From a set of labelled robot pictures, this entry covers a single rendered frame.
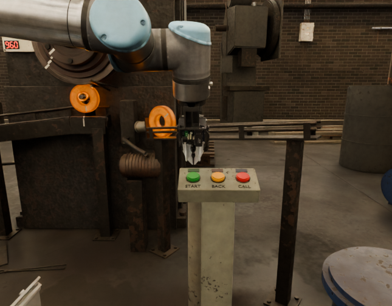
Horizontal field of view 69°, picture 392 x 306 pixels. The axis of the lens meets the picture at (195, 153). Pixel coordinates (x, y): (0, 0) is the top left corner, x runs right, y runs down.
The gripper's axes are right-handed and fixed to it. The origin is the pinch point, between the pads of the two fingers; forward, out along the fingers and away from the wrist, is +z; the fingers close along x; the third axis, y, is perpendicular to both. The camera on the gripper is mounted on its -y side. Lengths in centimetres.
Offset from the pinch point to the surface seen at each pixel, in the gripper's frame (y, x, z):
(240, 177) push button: 1.3, 14.1, 5.9
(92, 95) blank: -76, -56, 10
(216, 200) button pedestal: 5.8, 6.6, 10.8
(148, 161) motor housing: -49, -24, 34
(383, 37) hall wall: -687, 455, 108
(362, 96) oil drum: -207, 165, 65
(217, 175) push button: 0.5, 7.1, 5.8
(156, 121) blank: -58, -20, 17
